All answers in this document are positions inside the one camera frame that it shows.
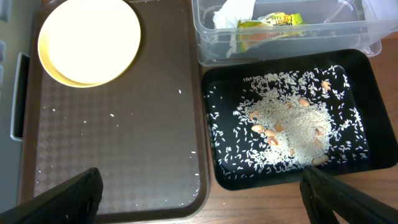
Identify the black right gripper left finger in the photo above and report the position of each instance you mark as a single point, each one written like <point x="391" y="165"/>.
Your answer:
<point x="73" y="201"/>

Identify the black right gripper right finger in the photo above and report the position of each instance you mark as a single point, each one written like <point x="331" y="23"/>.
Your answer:
<point x="324" y="196"/>

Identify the yellow plate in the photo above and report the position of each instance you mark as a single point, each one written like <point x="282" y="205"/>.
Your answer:
<point x="84" y="43"/>

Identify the green pandan cake wrapper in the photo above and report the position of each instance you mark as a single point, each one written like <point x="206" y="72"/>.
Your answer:
<point x="266" y="24"/>

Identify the white tissue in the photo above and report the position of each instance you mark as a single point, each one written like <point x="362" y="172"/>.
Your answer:
<point x="232" y="12"/>

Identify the grey dishwasher rack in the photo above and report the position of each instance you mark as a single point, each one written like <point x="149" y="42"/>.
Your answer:
<point x="17" y="19"/>

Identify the spilled rice and nuts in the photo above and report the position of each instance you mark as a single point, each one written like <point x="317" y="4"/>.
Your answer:
<point x="273" y="123"/>

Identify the black plastic bin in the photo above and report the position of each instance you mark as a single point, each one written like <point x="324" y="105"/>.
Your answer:
<point x="380" y="151"/>

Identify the dark brown serving tray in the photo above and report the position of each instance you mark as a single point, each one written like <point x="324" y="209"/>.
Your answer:
<point x="143" y="131"/>

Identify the clear plastic bin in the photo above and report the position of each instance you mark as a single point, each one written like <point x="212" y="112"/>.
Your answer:
<point x="329" y="25"/>

